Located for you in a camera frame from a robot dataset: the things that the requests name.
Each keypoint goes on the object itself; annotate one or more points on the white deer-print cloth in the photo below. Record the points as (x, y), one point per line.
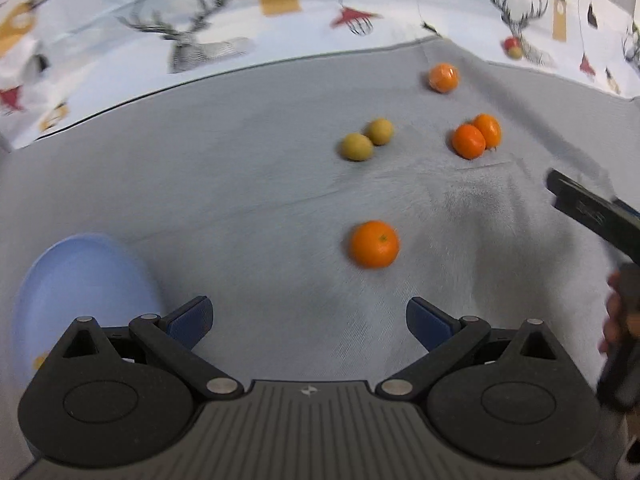
(300, 30)

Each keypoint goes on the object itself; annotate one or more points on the yellow longan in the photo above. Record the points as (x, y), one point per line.
(356, 147)
(514, 53)
(381, 131)
(41, 361)

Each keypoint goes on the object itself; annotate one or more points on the small orange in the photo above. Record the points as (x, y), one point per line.
(469, 141)
(491, 128)

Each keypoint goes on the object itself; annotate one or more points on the red cherry tomato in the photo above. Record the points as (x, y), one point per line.
(510, 41)

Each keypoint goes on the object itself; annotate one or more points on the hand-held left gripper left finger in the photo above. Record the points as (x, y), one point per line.
(192, 320)

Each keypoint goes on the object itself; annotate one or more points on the light blue plate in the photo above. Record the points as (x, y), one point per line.
(85, 280)

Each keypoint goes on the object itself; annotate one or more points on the plastic-wrapped orange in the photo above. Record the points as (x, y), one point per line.
(443, 77)

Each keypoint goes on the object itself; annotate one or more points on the large orange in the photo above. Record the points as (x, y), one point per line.
(374, 244)

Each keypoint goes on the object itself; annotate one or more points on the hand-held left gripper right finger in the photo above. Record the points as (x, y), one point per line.
(427, 322)

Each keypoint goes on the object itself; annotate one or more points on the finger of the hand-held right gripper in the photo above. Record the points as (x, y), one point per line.
(560, 190)

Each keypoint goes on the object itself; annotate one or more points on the person's right hand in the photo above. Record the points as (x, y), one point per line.
(614, 315)

